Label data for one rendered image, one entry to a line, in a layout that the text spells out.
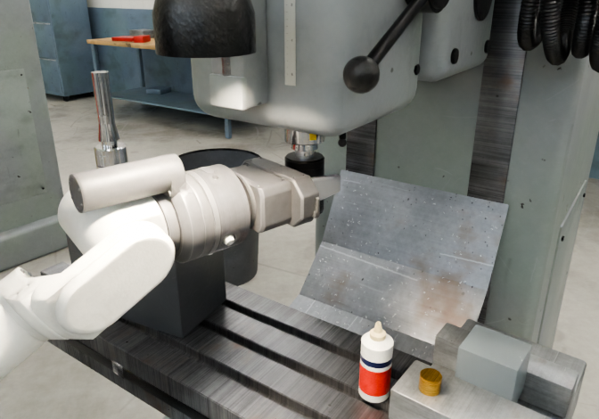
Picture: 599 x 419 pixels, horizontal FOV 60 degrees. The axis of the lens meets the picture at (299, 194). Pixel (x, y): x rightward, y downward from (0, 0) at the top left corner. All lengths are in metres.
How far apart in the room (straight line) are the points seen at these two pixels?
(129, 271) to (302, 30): 0.25
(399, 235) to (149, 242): 0.60
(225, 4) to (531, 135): 0.62
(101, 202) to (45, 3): 7.36
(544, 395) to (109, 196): 0.49
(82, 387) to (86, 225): 1.85
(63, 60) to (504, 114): 7.23
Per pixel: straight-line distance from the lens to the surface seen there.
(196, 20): 0.36
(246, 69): 0.48
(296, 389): 0.74
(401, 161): 0.98
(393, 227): 0.98
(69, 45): 7.88
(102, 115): 0.84
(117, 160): 0.84
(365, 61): 0.43
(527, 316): 1.01
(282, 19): 0.49
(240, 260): 2.71
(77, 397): 2.29
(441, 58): 0.63
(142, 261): 0.47
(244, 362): 0.78
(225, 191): 0.52
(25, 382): 2.44
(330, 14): 0.47
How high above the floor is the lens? 1.44
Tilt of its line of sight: 21 degrees down
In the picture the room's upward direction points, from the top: straight up
